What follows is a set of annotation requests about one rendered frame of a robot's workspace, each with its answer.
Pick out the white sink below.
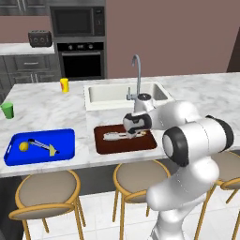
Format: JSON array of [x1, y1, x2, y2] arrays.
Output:
[[83, 82, 174, 112]]

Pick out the yellow cup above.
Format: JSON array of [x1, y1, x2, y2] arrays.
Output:
[[59, 78, 70, 94]]

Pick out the green cup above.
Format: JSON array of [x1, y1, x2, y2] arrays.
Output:
[[0, 101, 15, 120]]

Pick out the yellow lemon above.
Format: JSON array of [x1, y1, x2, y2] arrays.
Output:
[[18, 141, 30, 153]]

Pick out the dark grey toaster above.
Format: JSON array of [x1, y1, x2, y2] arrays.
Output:
[[27, 30, 53, 49]]

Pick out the brown tray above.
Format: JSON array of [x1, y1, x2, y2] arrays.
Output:
[[93, 124, 158, 156]]

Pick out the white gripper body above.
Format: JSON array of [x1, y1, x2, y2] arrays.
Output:
[[126, 128, 142, 140]]

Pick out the blue tray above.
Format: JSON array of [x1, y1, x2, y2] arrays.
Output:
[[3, 128, 76, 167]]

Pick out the grey wall cupboards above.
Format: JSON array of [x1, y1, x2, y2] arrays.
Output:
[[0, 0, 52, 17]]

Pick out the grey tap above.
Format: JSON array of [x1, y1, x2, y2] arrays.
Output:
[[126, 54, 143, 101]]

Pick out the black microwave oven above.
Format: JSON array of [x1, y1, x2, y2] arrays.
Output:
[[50, 6, 107, 38]]

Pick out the tan stool with yellow frame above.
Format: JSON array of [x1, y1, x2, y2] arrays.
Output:
[[112, 159, 173, 240], [8, 169, 87, 240], [193, 151, 240, 240]]

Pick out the grey base cupboards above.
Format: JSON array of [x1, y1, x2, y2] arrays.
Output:
[[0, 53, 62, 96]]

